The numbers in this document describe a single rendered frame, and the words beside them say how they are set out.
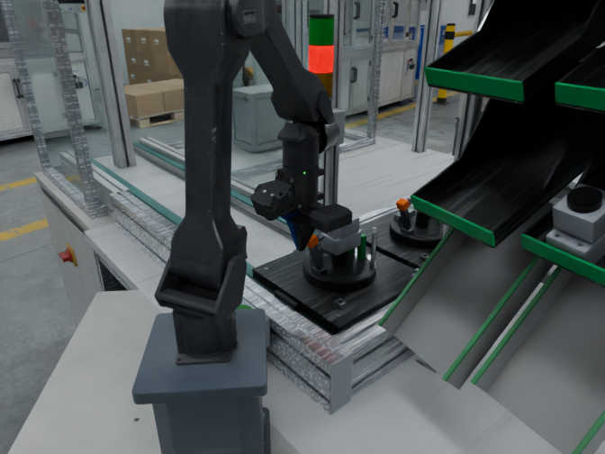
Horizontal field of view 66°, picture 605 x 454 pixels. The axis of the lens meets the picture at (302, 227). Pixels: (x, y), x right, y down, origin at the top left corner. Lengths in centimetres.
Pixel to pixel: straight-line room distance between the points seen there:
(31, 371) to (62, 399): 153
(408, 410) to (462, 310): 20
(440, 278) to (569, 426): 24
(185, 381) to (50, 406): 37
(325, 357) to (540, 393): 29
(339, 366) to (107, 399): 38
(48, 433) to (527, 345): 69
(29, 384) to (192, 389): 184
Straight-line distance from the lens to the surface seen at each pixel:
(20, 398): 231
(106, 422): 83
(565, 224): 54
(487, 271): 71
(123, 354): 94
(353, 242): 87
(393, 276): 91
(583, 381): 65
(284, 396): 81
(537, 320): 68
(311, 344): 75
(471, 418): 82
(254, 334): 61
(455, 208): 63
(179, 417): 59
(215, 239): 51
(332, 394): 76
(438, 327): 70
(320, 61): 98
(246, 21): 50
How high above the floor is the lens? 144
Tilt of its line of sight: 26 degrees down
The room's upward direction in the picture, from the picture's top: straight up
